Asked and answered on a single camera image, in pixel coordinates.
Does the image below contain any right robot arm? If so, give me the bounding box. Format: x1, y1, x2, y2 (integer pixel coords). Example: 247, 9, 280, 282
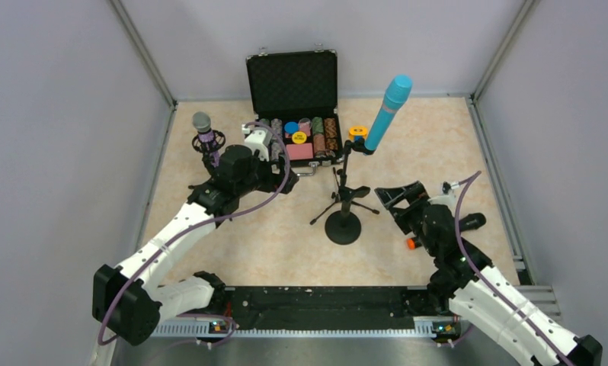
375, 178, 603, 365

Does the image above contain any black shock mount tripod stand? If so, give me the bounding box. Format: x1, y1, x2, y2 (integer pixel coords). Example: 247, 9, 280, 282
192, 128, 231, 190

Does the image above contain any yellow and blue toy block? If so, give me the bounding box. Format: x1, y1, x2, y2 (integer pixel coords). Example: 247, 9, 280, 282
348, 126, 369, 142

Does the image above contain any blue microphone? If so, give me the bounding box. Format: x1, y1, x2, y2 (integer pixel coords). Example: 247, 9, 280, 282
364, 74, 413, 155

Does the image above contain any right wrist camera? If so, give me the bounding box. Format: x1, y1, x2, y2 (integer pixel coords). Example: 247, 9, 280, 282
428, 181, 461, 209

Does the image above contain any black poker chip case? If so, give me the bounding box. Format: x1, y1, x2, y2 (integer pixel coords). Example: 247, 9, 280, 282
245, 50, 344, 168

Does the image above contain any black round base stand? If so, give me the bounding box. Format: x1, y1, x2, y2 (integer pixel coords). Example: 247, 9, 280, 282
325, 186, 371, 245

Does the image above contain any purple glitter microphone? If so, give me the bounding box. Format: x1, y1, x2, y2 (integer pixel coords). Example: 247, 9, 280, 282
192, 111, 226, 171

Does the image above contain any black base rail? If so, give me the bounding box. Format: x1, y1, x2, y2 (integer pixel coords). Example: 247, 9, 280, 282
104, 285, 560, 340

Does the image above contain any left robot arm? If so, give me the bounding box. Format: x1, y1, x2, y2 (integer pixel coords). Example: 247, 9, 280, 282
91, 144, 299, 346

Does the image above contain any black tripod stand with clip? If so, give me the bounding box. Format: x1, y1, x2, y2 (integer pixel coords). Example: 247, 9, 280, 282
309, 138, 380, 225

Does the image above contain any black microphone orange tip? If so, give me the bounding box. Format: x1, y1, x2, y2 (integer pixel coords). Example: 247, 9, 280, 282
406, 213, 487, 250

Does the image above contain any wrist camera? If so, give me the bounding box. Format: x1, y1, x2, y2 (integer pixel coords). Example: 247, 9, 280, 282
428, 181, 461, 209
242, 126, 273, 162

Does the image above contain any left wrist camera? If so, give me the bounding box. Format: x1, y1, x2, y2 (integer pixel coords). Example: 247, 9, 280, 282
242, 126, 273, 162

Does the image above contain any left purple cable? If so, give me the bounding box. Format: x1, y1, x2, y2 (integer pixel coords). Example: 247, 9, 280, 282
97, 120, 291, 347

